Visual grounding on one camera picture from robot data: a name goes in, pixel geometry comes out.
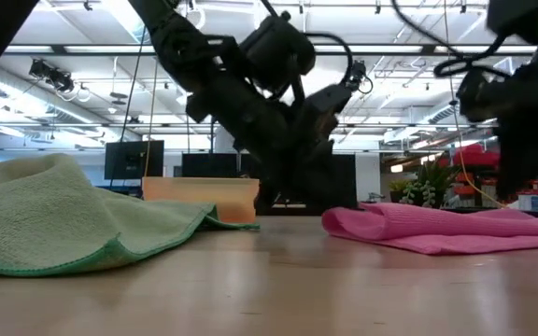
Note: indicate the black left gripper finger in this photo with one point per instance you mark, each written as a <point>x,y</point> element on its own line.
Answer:
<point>315,186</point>
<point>273,193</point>

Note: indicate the pink microfiber towel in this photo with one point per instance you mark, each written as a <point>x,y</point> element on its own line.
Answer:
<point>437,228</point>

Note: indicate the green microfiber towel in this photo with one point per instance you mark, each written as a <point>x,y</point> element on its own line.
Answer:
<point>63,219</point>

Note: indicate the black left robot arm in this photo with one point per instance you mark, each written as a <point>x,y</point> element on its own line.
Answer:
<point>231,98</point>

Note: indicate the shelf with red bins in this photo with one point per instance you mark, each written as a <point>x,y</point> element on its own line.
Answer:
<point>477,156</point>

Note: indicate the white and blue box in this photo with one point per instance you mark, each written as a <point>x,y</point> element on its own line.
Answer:
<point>533,201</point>

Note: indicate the orange translucent plastic bin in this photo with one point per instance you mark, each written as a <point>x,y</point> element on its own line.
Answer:
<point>203,196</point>

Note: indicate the black partition panels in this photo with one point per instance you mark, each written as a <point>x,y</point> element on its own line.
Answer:
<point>208,165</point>

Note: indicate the small potted succulent plant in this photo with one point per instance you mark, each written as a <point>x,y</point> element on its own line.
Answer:
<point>425,184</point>

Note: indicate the black ceiling device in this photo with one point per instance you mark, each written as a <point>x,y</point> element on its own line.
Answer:
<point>52,74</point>
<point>358,77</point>

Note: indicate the black monitor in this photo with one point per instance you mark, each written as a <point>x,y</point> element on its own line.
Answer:
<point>133,158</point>

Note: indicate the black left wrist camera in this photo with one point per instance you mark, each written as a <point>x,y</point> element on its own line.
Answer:
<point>327,100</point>

